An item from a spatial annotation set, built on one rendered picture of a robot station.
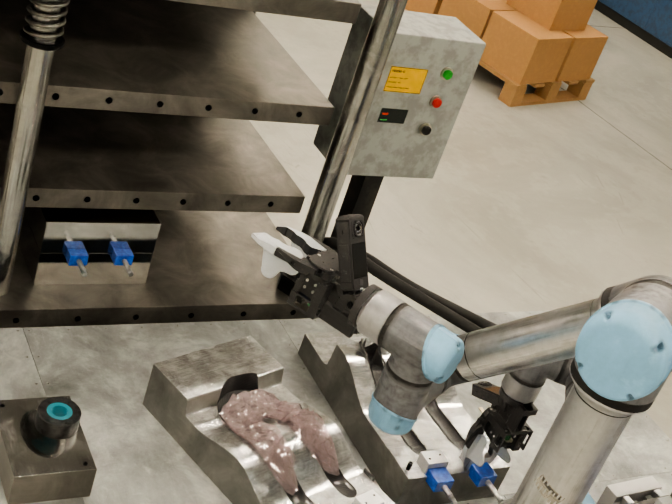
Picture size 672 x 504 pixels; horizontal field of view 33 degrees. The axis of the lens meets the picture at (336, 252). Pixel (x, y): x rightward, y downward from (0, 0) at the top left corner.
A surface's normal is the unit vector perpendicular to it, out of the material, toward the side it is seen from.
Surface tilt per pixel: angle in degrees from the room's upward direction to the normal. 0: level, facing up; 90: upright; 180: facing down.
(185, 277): 0
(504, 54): 90
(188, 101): 90
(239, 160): 0
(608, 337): 82
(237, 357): 0
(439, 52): 90
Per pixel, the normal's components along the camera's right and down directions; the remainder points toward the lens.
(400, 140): 0.42, 0.58
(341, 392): -0.86, 0.00
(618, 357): -0.50, 0.17
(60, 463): 0.29, -0.82
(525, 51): -0.71, 0.16
